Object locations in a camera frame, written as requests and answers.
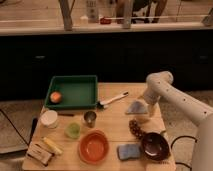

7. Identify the grey-blue towel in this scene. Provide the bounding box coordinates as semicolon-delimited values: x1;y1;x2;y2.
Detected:
126;101;148;114

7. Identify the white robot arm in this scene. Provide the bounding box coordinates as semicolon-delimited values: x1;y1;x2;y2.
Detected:
142;71;213;171

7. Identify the small metal cup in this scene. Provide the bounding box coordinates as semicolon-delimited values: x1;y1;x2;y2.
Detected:
83;111;97;128

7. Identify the green plastic cup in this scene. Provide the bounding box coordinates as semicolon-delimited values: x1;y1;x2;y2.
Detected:
65;122;80;139

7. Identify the dark brown bowl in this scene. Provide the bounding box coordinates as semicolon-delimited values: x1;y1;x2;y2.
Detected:
141;132;170;161

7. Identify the blue sponge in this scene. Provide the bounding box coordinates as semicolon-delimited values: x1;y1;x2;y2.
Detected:
117;144;141;161

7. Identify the orange plastic bowl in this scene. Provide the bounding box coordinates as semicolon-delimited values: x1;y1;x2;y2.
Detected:
78;130;109;165

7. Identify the green plastic tray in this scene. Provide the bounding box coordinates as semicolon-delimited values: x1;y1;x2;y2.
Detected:
44;75;98;110

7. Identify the orange peach fruit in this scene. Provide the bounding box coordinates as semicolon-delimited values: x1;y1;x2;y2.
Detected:
50;91;62;103

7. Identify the red object on shelf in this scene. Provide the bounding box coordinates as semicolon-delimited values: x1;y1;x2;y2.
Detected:
100;17;111;25

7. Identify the white round container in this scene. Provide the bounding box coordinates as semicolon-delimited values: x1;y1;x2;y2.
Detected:
40;110;58;128

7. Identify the yellow banana toy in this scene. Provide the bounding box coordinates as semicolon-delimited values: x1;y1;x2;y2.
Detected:
42;137;63;155

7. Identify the wooden block toy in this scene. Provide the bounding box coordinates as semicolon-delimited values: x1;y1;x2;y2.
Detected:
27;144;54;166

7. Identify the black cable right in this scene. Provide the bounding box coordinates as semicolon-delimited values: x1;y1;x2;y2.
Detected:
170;134;198;166

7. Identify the white handled dish brush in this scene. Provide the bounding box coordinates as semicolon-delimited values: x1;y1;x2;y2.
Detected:
97;92;129;109

